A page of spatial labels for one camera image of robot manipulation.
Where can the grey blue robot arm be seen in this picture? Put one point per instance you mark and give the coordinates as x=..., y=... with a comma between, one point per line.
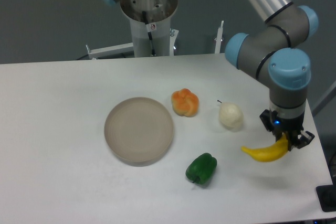
x=271, y=57

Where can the black device at table edge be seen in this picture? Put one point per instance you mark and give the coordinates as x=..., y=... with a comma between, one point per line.
x=326, y=196

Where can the white upright metal bracket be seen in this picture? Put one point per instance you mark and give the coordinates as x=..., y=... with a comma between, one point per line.
x=219, y=38

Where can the white metal frame bracket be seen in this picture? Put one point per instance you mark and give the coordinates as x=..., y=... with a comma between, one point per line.
x=109, y=51

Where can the grey diagonal frame bar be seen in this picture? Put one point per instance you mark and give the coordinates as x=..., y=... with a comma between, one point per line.
x=327, y=96

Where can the green bell pepper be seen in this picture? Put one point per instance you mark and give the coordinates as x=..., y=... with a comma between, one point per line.
x=201, y=169

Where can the orange bread roll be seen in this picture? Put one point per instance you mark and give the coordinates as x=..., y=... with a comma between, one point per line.
x=185, y=103

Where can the white pear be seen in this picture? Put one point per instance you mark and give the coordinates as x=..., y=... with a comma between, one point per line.
x=230, y=115

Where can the yellow banana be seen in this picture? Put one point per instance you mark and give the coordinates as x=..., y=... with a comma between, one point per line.
x=270, y=153

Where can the beige round plate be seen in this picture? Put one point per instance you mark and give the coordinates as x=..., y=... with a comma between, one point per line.
x=139, y=131

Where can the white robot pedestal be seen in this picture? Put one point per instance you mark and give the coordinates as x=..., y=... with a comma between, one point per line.
x=150, y=25

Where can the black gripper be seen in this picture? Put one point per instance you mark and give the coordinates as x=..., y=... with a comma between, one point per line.
x=287, y=120

